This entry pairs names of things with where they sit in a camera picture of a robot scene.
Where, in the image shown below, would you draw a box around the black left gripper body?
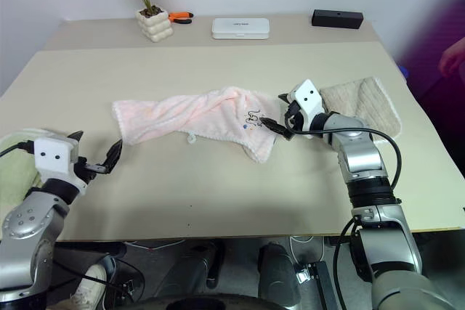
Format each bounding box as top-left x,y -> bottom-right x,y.
74,155 -> 109,186

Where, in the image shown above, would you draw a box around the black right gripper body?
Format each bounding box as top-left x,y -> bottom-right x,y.
284,101 -> 310,133

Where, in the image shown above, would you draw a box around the light green towel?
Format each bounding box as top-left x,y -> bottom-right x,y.
0,127 -> 49,217

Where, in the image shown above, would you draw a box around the pink embroidered towel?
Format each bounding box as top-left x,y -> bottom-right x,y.
111,86 -> 283,165

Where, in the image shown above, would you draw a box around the beige folded towel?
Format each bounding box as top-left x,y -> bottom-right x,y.
319,76 -> 403,141

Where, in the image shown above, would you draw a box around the bystander bare hand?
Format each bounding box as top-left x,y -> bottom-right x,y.
437,36 -> 465,78

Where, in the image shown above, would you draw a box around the white flat plastic case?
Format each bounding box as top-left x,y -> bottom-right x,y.
211,17 -> 272,41

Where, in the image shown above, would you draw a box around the black rectangular box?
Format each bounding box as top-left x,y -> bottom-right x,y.
310,8 -> 365,30

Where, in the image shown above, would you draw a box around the white sneaker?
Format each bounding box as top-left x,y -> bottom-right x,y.
68,262 -> 108,308

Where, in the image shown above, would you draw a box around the dark rounded robot foot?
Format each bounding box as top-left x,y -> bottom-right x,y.
158,239 -> 227,291
256,242 -> 303,310

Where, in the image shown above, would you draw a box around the white bubble plant pot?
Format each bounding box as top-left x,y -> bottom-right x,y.
134,6 -> 174,44

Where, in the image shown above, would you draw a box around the bystander dark purple clothing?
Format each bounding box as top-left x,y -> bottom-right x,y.
395,0 -> 465,166

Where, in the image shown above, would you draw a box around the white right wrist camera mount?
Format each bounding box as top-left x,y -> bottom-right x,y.
288,78 -> 327,140

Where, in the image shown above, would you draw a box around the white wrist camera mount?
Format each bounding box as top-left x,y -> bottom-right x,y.
33,134 -> 87,197
288,78 -> 327,140

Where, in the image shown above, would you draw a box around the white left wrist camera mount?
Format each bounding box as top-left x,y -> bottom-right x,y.
33,134 -> 87,197

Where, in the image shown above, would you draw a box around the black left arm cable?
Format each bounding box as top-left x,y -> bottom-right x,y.
0,139 -> 36,159

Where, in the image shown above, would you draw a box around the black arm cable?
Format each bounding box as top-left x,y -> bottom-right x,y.
284,115 -> 403,310
0,139 -> 36,159

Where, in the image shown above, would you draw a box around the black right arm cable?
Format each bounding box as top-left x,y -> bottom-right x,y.
284,115 -> 403,310

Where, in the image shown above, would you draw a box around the thin black floor cable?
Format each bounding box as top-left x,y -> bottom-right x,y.
53,251 -> 147,298

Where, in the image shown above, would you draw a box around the white floor cable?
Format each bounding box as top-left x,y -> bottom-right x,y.
289,234 -> 325,264

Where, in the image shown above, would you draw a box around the orange handled pliers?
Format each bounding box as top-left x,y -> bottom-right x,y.
167,11 -> 195,25

